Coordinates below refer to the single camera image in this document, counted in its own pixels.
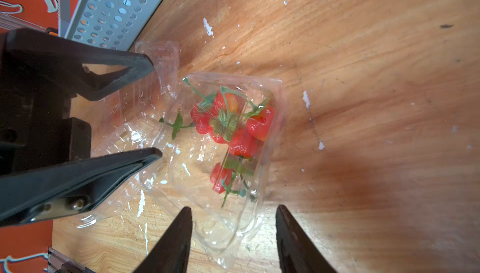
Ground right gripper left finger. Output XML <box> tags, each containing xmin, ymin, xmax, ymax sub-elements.
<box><xmin>134</xmin><ymin>207</ymin><xmax>193</xmax><ymax>273</ymax></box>

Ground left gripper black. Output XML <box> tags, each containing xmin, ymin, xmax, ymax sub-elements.
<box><xmin>1</xmin><ymin>29</ymin><xmax>163</xmax><ymax>228</ymax></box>

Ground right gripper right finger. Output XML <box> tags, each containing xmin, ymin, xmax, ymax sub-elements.
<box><xmin>276</xmin><ymin>205</ymin><xmax>336</xmax><ymax>273</ymax></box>

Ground clear clamshell container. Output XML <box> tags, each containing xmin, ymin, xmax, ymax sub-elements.
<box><xmin>73</xmin><ymin>41</ymin><xmax>286</xmax><ymax>269</ymax></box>

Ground blue perforated plastic basket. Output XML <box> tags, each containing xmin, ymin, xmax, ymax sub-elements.
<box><xmin>59</xmin><ymin>0</ymin><xmax>163</xmax><ymax>51</ymax></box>

